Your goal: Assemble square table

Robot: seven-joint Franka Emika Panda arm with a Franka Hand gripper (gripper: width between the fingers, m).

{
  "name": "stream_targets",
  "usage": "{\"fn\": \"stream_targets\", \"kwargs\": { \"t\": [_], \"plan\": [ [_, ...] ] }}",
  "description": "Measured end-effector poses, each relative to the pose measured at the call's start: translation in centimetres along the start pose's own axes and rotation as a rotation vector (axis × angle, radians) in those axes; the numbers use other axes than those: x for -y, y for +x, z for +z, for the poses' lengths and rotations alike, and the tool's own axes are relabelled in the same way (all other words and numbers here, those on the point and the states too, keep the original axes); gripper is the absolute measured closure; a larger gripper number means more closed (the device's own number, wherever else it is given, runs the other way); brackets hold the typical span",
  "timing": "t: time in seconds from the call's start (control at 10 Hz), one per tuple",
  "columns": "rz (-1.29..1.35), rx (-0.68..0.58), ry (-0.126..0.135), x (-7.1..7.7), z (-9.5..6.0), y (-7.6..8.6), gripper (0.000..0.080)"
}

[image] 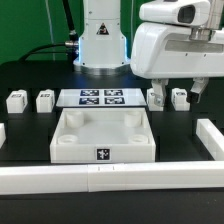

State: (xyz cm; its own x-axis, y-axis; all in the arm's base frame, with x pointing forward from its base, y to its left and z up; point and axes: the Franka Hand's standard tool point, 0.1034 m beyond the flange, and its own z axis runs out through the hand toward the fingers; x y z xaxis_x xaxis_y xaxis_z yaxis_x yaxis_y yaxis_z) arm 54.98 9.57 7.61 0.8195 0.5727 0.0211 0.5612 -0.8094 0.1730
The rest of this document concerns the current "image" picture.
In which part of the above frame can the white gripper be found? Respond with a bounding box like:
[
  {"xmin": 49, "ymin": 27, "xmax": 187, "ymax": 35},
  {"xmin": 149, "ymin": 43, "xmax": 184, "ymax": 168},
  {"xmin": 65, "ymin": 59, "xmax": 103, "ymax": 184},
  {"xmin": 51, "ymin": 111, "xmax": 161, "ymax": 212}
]
[{"xmin": 130, "ymin": 22, "xmax": 224, "ymax": 107}]

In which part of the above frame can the white square tabletop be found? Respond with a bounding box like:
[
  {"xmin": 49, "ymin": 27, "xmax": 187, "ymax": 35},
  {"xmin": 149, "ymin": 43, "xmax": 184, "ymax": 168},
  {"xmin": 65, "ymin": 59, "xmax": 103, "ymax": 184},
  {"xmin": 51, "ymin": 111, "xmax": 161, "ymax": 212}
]
[{"xmin": 50, "ymin": 108, "xmax": 156, "ymax": 164}]

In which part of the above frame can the white right obstacle bar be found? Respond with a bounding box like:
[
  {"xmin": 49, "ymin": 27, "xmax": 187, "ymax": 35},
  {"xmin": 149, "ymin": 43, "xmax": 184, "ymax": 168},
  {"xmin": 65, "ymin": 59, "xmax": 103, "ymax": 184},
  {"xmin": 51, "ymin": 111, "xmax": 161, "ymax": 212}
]
[{"xmin": 196, "ymin": 119, "xmax": 224, "ymax": 161}]

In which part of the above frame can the white obstacle bar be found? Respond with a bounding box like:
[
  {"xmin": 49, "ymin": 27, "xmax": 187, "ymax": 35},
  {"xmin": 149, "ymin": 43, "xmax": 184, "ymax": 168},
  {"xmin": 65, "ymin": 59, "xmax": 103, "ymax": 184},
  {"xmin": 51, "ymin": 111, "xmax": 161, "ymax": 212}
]
[
  {"xmin": 0, "ymin": 161, "xmax": 224, "ymax": 195},
  {"xmin": 0, "ymin": 123, "xmax": 6, "ymax": 149},
  {"xmin": 196, "ymin": 119, "xmax": 224, "ymax": 161}
]

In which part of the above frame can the white front obstacle bar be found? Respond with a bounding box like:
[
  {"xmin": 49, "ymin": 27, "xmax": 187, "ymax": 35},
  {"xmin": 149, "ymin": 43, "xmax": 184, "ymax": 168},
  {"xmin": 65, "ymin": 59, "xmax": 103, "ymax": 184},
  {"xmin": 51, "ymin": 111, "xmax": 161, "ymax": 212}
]
[{"xmin": 0, "ymin": 161, "xmax": 224, "ymax": 195}]

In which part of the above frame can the white left obstacle bar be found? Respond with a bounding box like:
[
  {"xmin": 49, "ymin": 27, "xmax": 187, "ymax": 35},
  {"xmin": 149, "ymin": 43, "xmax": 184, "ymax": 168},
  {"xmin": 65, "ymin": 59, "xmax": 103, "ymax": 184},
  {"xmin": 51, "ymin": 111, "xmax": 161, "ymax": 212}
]
[{"xmin": 0, "ymin": 123, "xmax": 6, "ymax": 149}]

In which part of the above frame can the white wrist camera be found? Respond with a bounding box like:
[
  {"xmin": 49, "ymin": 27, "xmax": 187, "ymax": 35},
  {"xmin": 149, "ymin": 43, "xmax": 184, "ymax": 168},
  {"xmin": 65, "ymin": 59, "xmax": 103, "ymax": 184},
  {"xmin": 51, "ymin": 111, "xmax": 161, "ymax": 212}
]
[{"xmin": 139, "ymin": 0, "xmax": 211, "ymax": 26}]

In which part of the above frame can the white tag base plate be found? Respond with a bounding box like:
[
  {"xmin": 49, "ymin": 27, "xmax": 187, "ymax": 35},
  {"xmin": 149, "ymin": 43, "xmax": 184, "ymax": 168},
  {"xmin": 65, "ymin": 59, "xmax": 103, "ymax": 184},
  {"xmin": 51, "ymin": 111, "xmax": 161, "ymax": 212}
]
[{"xmin": 56, "ymin": 88, "xmax": 146, "ymax": 108}]

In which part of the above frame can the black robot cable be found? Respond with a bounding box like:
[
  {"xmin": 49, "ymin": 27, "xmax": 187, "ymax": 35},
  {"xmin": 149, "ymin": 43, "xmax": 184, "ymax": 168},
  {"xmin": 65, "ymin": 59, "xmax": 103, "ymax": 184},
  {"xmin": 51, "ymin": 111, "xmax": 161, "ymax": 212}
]
[{"xmin": 18, "ymin": 0, "xmax": 80, "ymax": 62}]

